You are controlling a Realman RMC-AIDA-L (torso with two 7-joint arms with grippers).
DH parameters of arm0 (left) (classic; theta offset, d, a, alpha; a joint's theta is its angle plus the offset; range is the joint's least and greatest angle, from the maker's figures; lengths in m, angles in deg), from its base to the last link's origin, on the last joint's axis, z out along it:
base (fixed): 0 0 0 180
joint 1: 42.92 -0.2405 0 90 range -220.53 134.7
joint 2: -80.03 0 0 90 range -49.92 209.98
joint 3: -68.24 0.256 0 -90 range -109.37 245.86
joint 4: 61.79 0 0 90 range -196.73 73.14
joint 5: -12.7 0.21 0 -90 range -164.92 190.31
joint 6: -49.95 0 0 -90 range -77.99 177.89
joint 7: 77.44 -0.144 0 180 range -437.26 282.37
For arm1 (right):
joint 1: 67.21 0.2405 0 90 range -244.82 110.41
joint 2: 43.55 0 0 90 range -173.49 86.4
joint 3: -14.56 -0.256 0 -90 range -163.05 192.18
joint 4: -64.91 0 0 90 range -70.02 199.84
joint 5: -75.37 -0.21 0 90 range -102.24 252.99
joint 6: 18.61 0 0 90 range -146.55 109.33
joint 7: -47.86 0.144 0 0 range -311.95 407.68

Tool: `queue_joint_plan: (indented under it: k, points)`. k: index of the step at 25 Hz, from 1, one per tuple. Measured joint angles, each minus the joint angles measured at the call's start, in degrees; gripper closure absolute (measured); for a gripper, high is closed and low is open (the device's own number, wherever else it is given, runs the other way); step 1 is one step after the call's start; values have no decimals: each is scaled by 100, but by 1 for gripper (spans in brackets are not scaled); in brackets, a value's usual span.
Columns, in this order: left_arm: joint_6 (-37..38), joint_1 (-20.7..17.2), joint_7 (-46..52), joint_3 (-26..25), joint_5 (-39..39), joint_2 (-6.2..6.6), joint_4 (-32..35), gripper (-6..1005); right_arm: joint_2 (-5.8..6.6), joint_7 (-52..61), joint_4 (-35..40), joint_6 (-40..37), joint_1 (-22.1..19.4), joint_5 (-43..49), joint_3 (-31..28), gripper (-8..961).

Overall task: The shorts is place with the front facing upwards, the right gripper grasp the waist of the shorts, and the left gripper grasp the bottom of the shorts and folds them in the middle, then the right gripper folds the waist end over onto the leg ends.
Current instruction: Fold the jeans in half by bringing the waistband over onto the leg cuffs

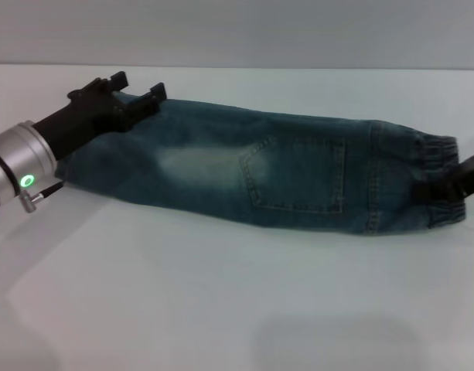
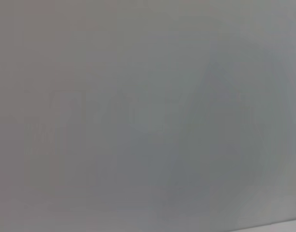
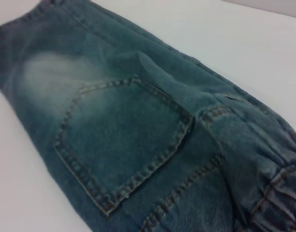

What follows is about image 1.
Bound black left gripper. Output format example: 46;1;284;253
33;70;169;160

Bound blue denim shorts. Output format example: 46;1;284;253
54;92;469;237

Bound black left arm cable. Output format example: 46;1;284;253
22;181;64;214

